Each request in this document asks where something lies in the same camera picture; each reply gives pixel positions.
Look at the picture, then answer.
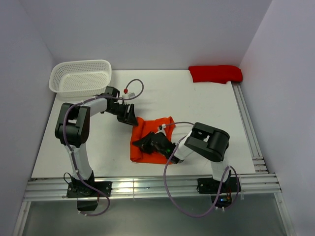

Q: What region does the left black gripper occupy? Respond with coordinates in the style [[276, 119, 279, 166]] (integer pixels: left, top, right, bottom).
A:
[[107, 102, 138, 126]]

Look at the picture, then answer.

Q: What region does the orange t-shirt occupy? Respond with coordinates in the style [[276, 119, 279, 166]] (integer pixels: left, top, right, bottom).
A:
[[129, 117, 177, 164]]

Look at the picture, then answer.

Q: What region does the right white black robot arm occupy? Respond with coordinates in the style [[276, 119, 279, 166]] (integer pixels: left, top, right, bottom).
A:
[[131, 122, 230, 192]]

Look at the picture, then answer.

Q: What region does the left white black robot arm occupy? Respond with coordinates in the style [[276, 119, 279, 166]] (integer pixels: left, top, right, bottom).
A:
[[55, 87, 138, 196]]

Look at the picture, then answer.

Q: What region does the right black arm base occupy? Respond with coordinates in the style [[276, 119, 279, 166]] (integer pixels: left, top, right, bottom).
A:
[[196, 177, 242, 209]]

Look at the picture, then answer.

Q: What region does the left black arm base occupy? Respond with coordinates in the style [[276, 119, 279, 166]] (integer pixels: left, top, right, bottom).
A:
[[66, 179, 112, 212]]

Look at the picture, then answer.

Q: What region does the white perforated plastic basket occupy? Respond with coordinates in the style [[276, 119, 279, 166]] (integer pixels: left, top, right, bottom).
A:
[[49, 59, 112, 97]]

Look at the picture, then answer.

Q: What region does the red rolled t-shirt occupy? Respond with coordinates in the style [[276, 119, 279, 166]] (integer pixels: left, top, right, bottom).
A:
[[189, 65, 243, 84]]

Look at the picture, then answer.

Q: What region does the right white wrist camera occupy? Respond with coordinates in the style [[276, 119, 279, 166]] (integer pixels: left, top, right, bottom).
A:
[[157, 123, 167, 136]]

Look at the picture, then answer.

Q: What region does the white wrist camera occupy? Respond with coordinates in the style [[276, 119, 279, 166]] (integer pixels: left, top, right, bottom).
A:
[[122, 89, 136, 100], [157, 123, 167, 136]]

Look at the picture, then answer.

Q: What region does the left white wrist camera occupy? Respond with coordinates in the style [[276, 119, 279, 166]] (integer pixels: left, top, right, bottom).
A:
[[122, 89, 136, 100]]

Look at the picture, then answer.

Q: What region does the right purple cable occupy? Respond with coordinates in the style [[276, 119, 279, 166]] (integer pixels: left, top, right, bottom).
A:
[[161, 121, 240, 218]]

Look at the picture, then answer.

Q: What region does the aluminium right side rail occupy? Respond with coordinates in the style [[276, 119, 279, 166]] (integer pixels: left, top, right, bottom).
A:
[[232, 82, 269, 174]]

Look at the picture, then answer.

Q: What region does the aluminium rail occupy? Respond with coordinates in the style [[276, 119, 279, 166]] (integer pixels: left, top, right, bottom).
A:
[[232, 82, 269, 174], [23, 174, 282, 202]]

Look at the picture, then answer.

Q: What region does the aluminium front rail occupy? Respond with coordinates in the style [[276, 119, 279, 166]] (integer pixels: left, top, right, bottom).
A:
[[23, 174, 282, 202]]

